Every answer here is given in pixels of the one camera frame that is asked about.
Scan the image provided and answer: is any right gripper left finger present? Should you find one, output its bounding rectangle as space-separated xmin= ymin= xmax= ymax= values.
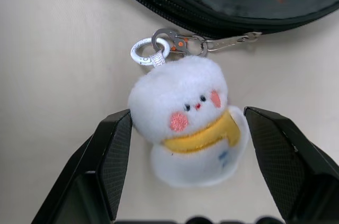
xmin=31 ymin=109 xmax=133 ymax=224

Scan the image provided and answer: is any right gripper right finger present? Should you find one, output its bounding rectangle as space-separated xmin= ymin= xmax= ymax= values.
xmin=243 ymin=106 xmax=339 ymax=224

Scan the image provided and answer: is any white plush keychain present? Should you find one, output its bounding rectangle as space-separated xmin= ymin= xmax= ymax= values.
xmin=128 ymin=37 xmax=250 ymax=189

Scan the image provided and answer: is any black red paddle case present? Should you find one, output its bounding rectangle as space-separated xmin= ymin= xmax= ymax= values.
xmin=95 ymin=0 xmax=339 ymax=53

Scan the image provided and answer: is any silver carabiner clip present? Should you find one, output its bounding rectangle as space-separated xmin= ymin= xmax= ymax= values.
xmin=151 ymin=28 xmax=209 ymax=58

